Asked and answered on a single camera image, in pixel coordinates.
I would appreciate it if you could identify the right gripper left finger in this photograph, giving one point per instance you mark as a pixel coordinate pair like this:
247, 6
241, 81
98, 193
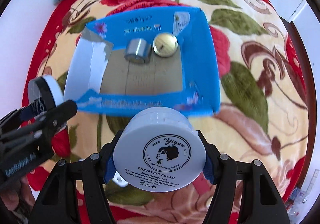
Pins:
57, 201

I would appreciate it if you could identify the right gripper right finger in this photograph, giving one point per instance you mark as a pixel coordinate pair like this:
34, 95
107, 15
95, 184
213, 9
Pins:
260, 201

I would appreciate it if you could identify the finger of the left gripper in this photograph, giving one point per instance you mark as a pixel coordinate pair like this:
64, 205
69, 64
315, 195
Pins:
48, 123
15, 118

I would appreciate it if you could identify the black round patterned tin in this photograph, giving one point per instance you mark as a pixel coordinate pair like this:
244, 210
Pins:
44, 93

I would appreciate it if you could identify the red small box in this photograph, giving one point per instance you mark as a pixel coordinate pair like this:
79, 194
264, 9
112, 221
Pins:
202, 185

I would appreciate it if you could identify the white cream jar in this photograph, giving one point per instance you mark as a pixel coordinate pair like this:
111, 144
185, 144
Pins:
159, 151

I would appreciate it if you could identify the clutter of plastic items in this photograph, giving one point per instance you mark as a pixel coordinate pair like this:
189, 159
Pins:
301, 200

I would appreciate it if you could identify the small white oval object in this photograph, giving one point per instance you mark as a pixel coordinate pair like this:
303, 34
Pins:
118, 180

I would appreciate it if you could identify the silver metal tin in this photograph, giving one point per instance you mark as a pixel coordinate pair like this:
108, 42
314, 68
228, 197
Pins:
138, 51

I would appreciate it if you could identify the blue cardboard box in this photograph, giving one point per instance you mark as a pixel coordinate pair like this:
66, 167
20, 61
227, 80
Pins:
200, 92

